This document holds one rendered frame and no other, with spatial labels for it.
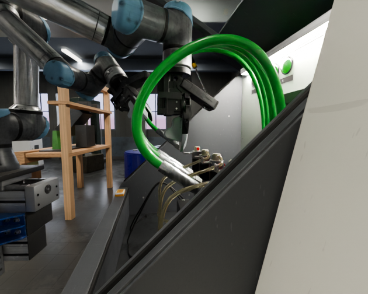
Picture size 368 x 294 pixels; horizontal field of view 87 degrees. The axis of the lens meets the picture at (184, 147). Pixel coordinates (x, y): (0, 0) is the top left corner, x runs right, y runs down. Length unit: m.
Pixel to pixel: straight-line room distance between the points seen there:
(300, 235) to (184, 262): 0.10
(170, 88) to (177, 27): 0.14
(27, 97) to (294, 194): 1.01
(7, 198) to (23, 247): 0.18
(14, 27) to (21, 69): 0.21
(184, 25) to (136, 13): 0.12
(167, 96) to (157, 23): 0.16
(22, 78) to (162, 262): 0.96
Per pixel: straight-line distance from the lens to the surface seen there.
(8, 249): 1.00
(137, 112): 0.27
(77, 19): 0.60
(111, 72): 0.77
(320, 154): 0.19
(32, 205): 0.88
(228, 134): 0.89
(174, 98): 0.49
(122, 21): 0.49
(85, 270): 0.43
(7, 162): 0.96
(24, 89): 1.06
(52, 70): 0.75
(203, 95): 0.52
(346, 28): 0.22
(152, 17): 0.51
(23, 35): 0.88
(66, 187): 2.99
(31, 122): 1.04
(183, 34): 0.54
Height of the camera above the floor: 1.19
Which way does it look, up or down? 5 degrees down
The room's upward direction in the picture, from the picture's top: straight up
